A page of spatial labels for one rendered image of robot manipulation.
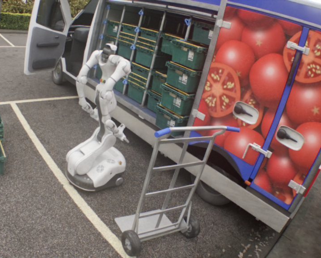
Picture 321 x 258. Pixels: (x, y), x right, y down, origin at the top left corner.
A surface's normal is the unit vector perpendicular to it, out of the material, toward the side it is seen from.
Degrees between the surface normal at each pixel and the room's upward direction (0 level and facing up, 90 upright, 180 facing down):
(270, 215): 90
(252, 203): 90
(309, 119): 90
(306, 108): 90
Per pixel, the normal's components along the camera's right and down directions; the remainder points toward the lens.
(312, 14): -0.71, 0.11
